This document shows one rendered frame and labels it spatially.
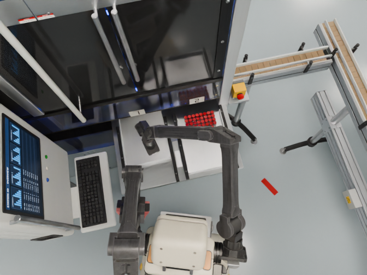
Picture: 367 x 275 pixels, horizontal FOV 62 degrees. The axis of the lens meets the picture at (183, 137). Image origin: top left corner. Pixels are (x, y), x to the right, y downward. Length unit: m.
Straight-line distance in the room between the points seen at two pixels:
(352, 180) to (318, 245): 0.68
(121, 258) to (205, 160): 0.91
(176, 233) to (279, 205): 1.59
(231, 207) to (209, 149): 0.58
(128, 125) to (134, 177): 0.70
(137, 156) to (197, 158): 0.35
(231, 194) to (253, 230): 1.38
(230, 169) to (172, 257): 0.40
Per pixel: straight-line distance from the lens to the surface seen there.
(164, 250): 1.19
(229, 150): 1.18
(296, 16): 3.55
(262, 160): 2.71
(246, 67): 1.95
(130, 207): 1.07
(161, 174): 1.73
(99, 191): 1.83
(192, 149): 1.75
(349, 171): 2.30
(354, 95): 2.05
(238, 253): 1.34
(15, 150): 1.42
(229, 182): 1.22
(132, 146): 1.79
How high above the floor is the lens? 2.55
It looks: 70 degrees down
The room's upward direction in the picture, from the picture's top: 6 degrees counter-clockwise
